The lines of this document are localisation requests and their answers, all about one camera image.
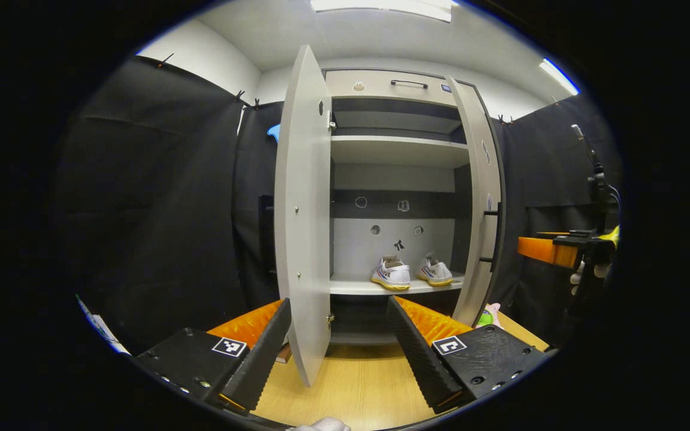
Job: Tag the green pink plush toy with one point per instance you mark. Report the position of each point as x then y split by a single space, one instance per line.
489 316

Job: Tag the grey shoe cabinet door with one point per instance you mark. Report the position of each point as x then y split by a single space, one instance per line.
303 209
478 236

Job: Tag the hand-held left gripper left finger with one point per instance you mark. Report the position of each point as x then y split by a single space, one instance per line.
264 359

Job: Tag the grey shoe cabinet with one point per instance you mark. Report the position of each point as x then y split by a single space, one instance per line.
399 149

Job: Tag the white printed sheet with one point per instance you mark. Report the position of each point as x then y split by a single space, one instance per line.
102 328

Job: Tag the white shoe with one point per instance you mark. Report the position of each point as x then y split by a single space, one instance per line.
436 274
392 275

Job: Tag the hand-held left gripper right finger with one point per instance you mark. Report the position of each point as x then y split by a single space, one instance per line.
417 359

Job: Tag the ceiling light panel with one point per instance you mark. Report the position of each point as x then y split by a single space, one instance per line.
559 76

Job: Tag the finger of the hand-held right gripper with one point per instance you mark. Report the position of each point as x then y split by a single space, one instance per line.
545 250

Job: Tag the grey cabinet drawer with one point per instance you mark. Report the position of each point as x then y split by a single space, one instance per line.
381 91

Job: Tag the stack of books and papers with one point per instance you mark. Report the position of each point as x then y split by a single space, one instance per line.
284 354

